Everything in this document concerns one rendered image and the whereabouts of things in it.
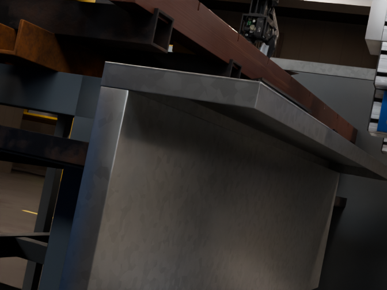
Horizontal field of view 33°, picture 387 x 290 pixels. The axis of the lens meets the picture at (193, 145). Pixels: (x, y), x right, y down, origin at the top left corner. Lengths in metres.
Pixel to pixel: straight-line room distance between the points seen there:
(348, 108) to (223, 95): 1.69
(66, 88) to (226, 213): 0.37
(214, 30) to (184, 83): 0.34
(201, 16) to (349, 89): 1.43
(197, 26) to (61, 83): 0.23
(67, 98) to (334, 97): 1.57
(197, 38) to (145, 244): 0.33
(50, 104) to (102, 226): 0.27
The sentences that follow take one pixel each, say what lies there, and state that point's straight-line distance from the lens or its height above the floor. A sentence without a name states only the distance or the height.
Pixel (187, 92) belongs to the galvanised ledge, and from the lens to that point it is 0.73.
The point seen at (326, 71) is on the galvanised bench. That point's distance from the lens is 2.43.
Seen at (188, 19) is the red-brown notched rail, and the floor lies 0.79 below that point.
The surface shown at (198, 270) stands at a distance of 1.08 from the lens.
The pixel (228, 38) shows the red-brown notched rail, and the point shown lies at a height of 0.81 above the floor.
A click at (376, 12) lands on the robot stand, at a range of 1.40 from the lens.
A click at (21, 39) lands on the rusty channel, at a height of 0.70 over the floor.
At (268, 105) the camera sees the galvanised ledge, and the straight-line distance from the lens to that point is 0.74.
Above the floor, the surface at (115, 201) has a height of 0.52.
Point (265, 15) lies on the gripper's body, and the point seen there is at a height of 1.01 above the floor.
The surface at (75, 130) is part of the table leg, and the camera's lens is 0.94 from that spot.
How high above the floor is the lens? 0.57
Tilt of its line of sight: 2 degrees up
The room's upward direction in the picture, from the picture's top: 11 degrees clockwise
